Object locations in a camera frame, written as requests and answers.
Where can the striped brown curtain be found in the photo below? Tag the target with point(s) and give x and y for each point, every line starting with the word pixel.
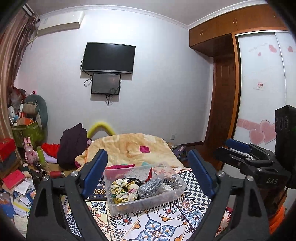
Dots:
pixel 14 40

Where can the red cylinder bottle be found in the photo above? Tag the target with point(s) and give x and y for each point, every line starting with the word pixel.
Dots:
pixel 57 174

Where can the red book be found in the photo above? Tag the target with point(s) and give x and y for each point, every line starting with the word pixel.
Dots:
pixel 13 179

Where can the white air conditioner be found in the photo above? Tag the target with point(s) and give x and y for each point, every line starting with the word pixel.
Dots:
pixel 60 22

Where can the red cushion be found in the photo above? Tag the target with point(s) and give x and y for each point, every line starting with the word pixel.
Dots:
pixel 51 149

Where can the grey green plush toy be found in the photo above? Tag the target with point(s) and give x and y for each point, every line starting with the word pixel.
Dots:
pixel 35 106

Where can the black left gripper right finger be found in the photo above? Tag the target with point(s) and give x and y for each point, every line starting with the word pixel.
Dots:
pixel 236 211

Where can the dark purple jacket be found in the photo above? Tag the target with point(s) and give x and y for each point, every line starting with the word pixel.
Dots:
pixel 72 144

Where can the colourful patchwork bed sheet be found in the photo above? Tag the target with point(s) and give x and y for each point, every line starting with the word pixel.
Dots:
pixel 175 220

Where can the yellow floral blanket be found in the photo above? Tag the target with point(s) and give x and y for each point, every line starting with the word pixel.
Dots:
pixel 130 148

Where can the floral yellow scrunchie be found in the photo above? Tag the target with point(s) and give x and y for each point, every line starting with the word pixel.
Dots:
pixel 124 190

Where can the red box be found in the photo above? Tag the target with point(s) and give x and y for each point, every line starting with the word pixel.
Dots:
pixel 7 146

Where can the clear plastic storage bin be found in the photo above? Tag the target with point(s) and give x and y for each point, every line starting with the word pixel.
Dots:
pixel 172 188

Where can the small black wall monitor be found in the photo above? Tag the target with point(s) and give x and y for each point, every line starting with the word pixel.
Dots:
pixel 108 84

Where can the pink rabbit figure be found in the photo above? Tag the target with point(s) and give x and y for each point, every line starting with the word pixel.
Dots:
pixel 30 154

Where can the green storage box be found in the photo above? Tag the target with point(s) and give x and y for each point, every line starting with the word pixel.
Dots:
pixel 36 134

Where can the white wardrobe sliding door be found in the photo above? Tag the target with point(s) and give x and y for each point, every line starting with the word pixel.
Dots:
pixel 267 73

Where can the green bottle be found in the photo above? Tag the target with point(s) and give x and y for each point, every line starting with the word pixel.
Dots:
pixel 41 156

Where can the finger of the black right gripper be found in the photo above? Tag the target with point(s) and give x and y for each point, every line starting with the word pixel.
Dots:
pixel 251 150
pixel 238 160

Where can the brown upper wooden cabinet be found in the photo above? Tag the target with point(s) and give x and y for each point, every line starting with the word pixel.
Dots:
pixel 214 37

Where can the black camera lens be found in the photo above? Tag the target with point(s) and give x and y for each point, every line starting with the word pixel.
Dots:
pixel 39 167

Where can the large black wall television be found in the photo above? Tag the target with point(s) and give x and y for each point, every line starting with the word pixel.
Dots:
pixel 107 57

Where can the red velvet pouch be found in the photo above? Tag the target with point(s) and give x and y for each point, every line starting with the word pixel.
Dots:
pixel 150 174

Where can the yellow fuzzy curved pillow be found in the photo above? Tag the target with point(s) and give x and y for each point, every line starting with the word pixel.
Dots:
pixel 100 126

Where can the brown wooden door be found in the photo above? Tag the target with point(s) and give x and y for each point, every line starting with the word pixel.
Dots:
pixel 222 103

